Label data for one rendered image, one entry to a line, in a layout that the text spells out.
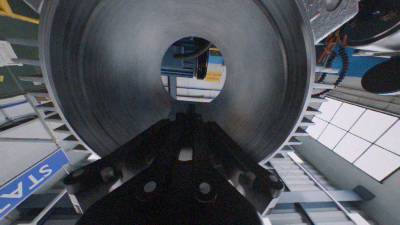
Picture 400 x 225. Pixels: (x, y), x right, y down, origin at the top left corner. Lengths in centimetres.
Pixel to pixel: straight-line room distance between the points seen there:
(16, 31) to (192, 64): 298
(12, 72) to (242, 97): 309
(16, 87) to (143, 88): 296
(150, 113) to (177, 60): 31
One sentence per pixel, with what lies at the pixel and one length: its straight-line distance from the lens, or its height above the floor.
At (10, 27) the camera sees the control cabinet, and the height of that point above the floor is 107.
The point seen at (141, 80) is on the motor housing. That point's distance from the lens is 19.
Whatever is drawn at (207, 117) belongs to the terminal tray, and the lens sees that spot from 20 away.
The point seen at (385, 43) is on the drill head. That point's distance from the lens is 94.
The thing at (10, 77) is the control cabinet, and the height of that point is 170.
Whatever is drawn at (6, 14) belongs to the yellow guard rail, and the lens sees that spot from 224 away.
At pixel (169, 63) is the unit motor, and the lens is 46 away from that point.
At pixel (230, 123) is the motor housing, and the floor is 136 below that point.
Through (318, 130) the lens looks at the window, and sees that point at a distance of 756.
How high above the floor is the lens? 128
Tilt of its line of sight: 26 degrees up
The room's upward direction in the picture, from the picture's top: 175 degrees counter-clockwise
